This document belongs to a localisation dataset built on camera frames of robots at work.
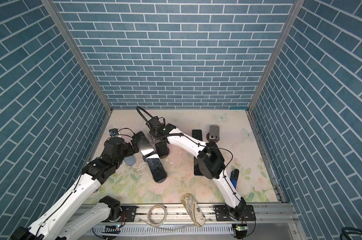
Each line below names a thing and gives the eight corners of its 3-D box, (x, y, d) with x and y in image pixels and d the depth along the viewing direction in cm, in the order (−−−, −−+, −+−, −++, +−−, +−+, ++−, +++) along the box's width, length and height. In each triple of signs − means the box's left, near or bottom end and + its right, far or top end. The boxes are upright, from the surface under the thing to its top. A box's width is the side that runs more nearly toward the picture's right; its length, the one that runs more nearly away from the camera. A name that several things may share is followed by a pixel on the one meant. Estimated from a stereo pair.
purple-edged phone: (156, 185, 84) (152, 177, 75) (149, 167, 91) (145, 158, 82) (168, 179, 87) (166, 171, 78) (160, 161, 94) (158, 152, 85)
